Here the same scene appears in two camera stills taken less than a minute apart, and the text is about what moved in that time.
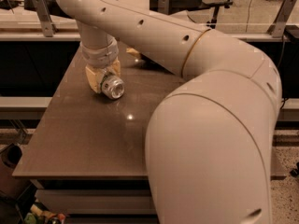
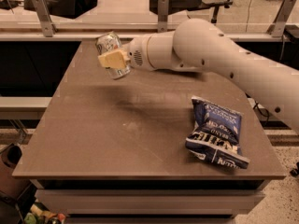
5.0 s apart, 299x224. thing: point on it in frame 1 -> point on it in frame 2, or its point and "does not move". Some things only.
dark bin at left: (11, 188) does not move
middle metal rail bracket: (163, 5) does not move
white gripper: (100, 59) -> (136, 52)
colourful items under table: (38, 216) does not move
